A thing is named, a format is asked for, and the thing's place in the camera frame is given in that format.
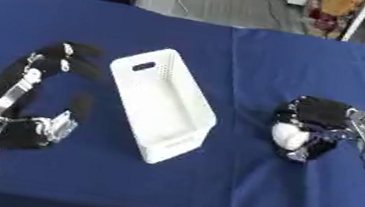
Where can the white pole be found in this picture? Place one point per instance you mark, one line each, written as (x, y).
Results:
(358, 19)

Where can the white round object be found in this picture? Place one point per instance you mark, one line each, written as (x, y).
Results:
(289, 136)

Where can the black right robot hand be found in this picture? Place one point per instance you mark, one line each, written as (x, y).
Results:
(320, 113)

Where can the colourful bag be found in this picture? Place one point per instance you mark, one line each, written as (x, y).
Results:
(333, 9)

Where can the white plastic basket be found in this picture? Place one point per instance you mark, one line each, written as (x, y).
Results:
(162, 106)

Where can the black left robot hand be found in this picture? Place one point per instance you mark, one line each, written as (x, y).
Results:
(29, 129)

